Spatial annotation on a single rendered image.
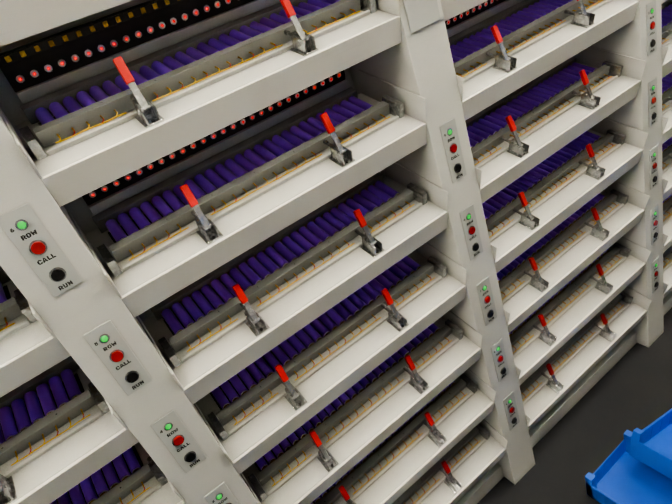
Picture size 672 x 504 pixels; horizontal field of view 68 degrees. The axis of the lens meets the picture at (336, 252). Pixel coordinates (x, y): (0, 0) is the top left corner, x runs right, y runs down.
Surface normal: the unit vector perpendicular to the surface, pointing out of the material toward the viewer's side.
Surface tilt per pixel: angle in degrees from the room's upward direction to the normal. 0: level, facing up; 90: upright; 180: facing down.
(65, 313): 90
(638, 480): 0
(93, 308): 90
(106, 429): 18
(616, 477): 0
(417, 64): 90
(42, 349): 108
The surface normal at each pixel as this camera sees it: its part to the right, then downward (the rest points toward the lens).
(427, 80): 0.53, 0.26
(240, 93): 0.61, 0.50
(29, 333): -0.14, -0.70
